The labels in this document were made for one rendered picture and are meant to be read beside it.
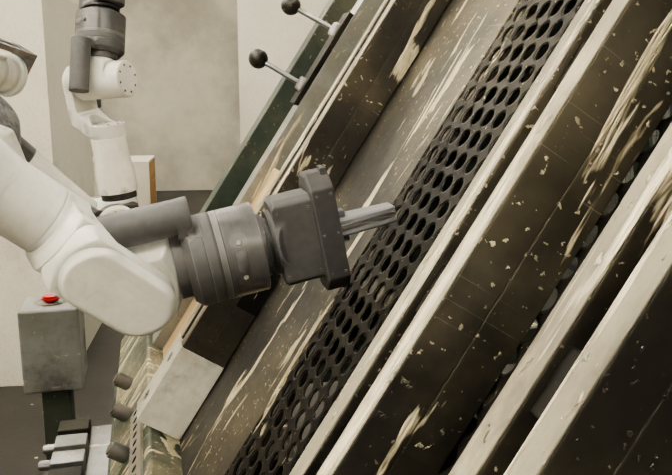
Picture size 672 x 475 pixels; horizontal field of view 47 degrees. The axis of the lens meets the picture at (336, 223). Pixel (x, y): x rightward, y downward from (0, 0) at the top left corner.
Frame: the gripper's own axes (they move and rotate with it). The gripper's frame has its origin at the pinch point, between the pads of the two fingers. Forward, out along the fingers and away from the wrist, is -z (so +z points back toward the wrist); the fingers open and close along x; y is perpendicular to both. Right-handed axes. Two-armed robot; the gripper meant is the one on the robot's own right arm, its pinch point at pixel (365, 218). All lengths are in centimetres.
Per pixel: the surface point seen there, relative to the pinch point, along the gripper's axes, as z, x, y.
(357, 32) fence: -22, 17, 70
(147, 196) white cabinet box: 39, -78, 544
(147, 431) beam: 30, -31, 33
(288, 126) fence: -6, 3, 70
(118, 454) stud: 35, -34, 34
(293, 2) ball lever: -12, 25, 76
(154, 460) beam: 28.8, -31.3, 23.9
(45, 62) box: 57, 29, 279
